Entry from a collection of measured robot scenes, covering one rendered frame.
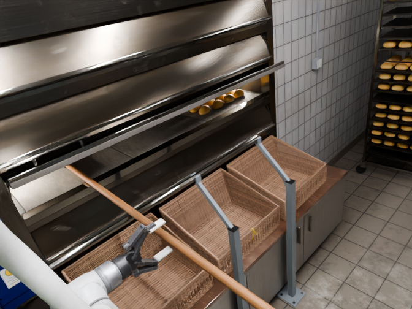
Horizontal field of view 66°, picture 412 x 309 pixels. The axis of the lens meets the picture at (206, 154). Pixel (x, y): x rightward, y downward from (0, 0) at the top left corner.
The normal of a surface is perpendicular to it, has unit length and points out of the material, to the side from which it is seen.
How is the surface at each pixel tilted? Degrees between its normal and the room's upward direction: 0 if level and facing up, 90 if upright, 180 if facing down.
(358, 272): 0
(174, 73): 70
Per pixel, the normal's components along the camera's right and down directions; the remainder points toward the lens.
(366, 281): -0.14, -0.87
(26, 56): 0.60, -0.06
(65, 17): 0.69, 0.26
